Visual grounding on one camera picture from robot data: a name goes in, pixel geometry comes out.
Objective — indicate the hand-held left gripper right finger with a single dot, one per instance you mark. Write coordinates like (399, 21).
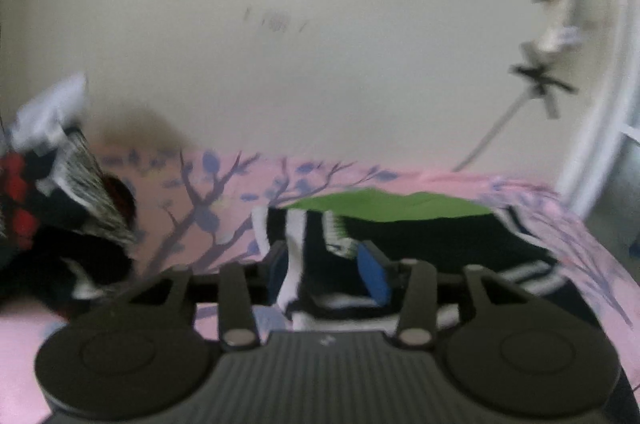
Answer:
(376, 278)

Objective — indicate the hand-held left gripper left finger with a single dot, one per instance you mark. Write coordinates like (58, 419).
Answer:
(276, 276)

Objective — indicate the black garment with white stripes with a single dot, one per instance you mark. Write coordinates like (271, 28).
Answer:
(450, 239)

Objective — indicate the pile of dark clothes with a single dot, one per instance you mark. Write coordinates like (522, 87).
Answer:
(55, 224)

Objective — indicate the pink floral bedsheet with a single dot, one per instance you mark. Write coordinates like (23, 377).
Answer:
(20, 354)

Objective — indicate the white crumpled cloth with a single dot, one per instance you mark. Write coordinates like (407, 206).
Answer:
(47, 109)

